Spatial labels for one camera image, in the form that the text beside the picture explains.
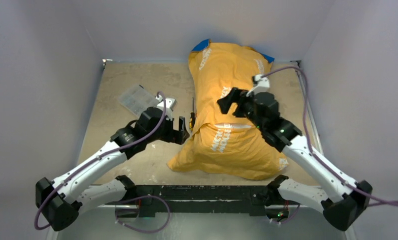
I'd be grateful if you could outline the clear plastic organizer box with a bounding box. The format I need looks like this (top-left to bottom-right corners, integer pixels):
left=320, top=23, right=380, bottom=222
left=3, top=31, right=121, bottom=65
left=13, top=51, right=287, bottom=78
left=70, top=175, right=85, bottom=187
left=118, top=84, right=159, bottom=117

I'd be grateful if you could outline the black yellow screwdriver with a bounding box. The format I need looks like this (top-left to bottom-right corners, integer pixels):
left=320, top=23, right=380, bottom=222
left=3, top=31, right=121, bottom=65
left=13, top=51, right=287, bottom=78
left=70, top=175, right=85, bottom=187
left=189, top=97, right=196, bottom=132

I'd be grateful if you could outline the yellow printed pillowcase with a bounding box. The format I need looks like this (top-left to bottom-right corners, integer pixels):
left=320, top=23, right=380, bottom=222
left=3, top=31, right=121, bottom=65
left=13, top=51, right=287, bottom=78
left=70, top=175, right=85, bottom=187
left=167, top=39, right=288, bottom=180

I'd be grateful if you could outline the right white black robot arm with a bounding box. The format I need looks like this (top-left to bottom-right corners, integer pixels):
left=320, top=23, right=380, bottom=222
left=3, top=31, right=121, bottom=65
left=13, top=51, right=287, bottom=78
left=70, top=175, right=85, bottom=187
left=217, top=87, right=372, bottom=231

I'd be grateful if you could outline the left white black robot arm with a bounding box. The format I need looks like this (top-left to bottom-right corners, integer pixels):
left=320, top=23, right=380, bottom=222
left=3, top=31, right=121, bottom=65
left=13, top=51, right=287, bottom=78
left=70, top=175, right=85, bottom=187
left=34, top=107, right=189, bottom=231

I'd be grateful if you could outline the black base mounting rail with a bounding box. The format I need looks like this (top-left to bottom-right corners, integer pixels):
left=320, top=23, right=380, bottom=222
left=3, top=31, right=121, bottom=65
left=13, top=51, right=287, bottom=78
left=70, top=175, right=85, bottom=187
left=104, top=184, right=300, bottom=219

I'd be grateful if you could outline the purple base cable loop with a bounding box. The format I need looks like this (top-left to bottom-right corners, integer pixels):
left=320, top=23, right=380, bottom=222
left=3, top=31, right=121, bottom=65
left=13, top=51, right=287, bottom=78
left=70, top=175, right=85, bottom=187
left=114, top=194, right=171, bottom=235

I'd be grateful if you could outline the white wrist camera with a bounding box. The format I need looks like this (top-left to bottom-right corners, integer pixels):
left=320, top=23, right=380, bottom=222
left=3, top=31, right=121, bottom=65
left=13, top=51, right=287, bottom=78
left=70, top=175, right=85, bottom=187
left=246, top=74, right=270, bottom=97
left=155, top=95, right=176, bottom=112

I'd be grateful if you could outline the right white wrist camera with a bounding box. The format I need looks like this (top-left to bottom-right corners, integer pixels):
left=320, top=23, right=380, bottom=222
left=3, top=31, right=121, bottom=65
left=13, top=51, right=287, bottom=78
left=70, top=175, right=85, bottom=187
left=246, top=74, right=270, bottom=97

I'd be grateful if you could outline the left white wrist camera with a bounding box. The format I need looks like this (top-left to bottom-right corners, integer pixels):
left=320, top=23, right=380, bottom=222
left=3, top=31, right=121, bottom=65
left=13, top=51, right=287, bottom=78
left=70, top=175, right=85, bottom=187
left=155, top=95, right=176, bottom=112

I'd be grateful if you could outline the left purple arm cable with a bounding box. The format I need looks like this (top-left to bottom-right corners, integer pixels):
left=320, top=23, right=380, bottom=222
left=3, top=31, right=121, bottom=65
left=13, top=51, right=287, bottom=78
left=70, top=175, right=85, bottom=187
left=34, top=91, right=168, bottom=231

